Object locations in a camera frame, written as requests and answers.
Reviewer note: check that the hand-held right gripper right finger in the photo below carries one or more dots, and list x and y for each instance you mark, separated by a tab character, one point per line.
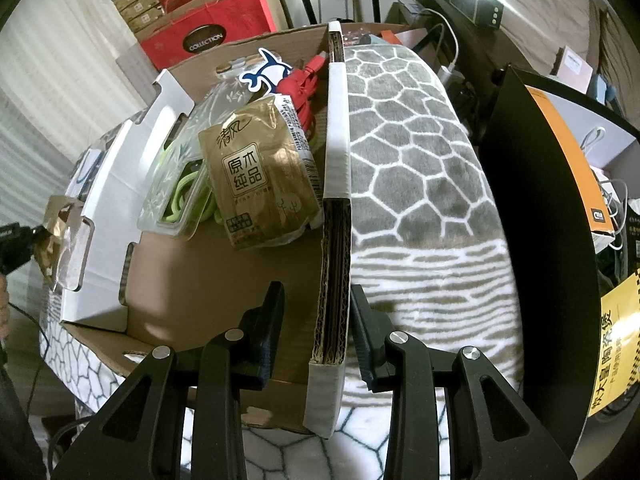
367	365

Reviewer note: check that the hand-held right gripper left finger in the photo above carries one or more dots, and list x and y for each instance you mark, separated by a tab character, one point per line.
270	355

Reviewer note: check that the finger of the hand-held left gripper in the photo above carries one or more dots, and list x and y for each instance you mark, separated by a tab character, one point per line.
17	245

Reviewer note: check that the gold snack packet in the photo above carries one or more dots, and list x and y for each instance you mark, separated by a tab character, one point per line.
55	245

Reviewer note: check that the large cardboard box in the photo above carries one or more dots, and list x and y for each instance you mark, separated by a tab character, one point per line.
200	280

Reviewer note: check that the brown tissue pack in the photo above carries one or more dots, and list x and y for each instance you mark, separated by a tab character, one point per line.
255	175

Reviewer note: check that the clear plastic pouch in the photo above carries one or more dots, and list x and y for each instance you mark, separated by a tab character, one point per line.
200	115

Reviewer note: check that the blue whale tag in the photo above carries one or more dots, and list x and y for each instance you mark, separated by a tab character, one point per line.
270	67

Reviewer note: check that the grey patterned blanket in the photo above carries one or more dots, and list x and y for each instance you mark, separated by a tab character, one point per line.
415	185

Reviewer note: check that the white curtain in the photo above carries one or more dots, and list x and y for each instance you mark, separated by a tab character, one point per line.
60	60

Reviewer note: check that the black and orange box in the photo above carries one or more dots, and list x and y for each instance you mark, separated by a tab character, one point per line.
540	235

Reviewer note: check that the yellow black striped box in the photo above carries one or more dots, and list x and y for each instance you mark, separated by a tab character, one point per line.
617	340

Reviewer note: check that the stack of tan boxes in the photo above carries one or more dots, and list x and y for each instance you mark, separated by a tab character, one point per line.
137	7

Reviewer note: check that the dark green printed box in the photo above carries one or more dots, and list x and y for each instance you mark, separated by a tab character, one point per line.
634	240

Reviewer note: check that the pink box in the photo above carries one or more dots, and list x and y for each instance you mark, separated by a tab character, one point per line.
575	67

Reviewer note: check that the black device with lit panel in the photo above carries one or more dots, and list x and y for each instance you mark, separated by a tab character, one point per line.
482	10

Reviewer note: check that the beige bedding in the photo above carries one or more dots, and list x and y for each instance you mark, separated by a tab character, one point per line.
550	5

